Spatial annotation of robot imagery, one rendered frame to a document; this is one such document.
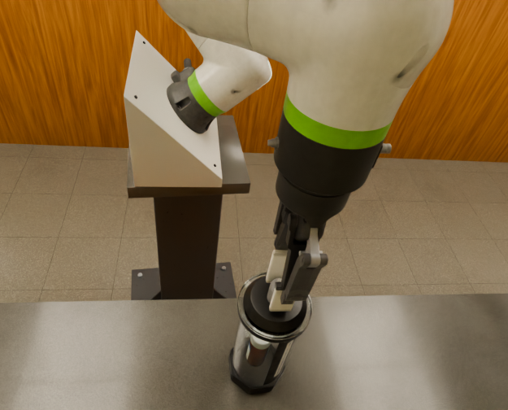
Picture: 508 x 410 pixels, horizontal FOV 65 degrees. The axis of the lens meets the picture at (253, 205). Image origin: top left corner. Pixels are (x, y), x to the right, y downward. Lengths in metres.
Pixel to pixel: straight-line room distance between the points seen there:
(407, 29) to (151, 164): 0.80
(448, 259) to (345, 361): 1.73
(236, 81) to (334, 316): 0.57
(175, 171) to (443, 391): 0.74
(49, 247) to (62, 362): 1.43
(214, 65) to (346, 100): 0.73
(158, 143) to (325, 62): 0.71
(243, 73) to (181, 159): 0.25
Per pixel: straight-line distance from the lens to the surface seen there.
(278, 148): 0.36
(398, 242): 2.43
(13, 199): 2.50
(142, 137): 0.95
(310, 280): 0.44
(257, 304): 0.57
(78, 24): 2.34
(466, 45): 2.71
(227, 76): 0.99
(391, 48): 0.28
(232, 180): 1.08
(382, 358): 0.87
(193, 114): 1.03
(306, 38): 0.29
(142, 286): 1.97
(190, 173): 1.02
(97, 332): 0.83
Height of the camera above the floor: 1.67
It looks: 45 degrees down
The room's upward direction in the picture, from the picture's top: 10 degrees clockwise
